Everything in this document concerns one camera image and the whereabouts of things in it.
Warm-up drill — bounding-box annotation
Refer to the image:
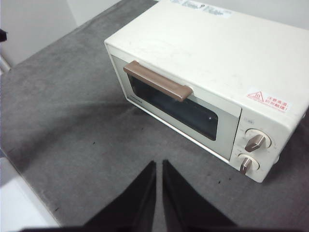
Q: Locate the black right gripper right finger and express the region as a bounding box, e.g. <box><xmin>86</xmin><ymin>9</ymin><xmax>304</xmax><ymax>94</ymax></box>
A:
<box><xmin>162</xmin><ymin>159</ymin><xmax>239</xmax><ymax>232</ymax></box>

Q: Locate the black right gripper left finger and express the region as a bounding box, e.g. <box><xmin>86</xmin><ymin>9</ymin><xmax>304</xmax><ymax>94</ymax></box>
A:
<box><xmin>81</xmin><ymin>160</ymin><xmax>157</xmax><ymax>232</ymax></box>

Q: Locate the oven door with brown handle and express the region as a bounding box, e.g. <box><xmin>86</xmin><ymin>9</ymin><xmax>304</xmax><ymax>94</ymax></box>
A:
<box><xmin>110</xmin><ymin>54</ymin><xmax>242</xmax><ymax>163</ymax></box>

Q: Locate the cream toaster oven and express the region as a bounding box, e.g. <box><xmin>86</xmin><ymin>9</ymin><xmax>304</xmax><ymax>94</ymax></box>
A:
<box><xmin>103</xmin><ymin>0</ymin><xmax>305</xmax><ymax>184</ymax></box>

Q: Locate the cream timer knob brown grip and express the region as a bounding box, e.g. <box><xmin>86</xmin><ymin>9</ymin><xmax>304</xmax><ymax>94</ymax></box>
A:
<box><xmin>238</xmin><ymin>154</ymin><xmax>260</xmax><ymax>175</ymax></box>

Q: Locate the cream temperature knob brown grip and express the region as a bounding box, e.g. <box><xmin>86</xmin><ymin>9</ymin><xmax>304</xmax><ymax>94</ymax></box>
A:
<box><xmin>244</xmin><ymin>129</ymin><xmax>272</xmax><ymax>153</ymax></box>

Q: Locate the red warning sticker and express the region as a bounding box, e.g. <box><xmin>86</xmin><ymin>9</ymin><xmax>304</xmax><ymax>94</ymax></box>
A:
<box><xmin>246</xmin><ymin>88</ymin><xmax>290</xmax><ymax>112</ymax></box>

